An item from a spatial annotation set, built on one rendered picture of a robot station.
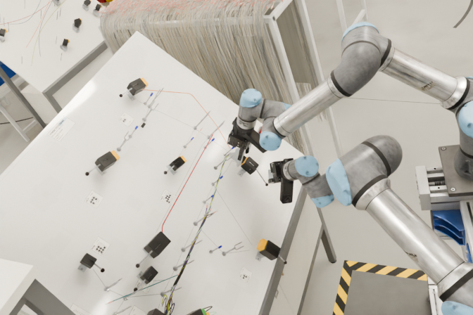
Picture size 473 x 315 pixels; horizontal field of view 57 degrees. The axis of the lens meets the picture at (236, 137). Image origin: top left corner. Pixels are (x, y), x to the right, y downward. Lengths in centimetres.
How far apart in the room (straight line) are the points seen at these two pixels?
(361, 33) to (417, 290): 167
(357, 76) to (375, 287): 164
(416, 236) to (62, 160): 115
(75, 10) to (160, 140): 321
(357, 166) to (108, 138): 95
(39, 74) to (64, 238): 299
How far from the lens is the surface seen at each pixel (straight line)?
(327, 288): 275
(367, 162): 119
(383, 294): 269
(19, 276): 87
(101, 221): 158
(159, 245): 150
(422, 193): 162
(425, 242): 113
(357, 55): 133
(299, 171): 154
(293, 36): 269
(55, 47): 456
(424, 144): 341
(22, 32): 462
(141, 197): 165
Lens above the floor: 235
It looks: 37 degrees down
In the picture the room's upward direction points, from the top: 24 degrees counter-clockwise
